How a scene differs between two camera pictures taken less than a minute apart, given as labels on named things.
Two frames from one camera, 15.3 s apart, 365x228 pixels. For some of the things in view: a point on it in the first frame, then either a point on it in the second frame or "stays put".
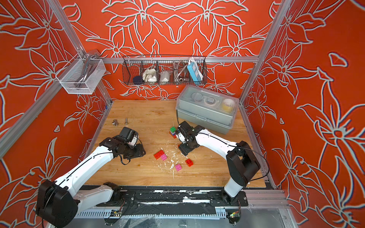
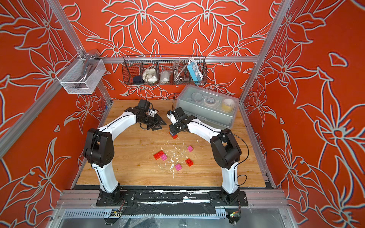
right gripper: [183, 150] to [171, 127]
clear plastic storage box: [214, 111] stays put
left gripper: [139, 153] to [158, 118]
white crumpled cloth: [149, 75] stays put
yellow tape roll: [227, 105] stays put
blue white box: [195, 71] stays put
